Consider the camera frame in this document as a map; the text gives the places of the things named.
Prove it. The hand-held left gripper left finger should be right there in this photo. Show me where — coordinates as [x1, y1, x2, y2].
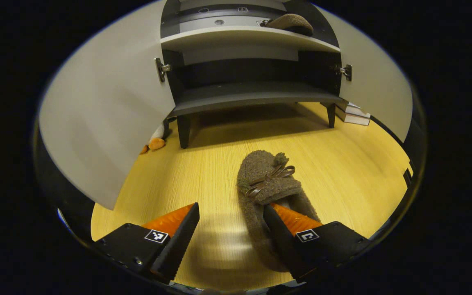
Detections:
[93, 202, 200, 284]

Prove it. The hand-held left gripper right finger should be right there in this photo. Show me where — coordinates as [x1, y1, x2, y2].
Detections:
[263, 203, 372, 283]

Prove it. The penguin plush toy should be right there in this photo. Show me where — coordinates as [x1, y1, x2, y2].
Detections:
[140, 121, 173, 155]

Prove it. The white shoe cabinet door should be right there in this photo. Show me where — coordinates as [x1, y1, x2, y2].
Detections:
[314, 6, 413, 143]
[39, 0, 176, 210]

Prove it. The brown fuzzy shoe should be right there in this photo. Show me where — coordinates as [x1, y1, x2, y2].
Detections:
[261, 14, 314, 36]
[236, 150, 322, 273]

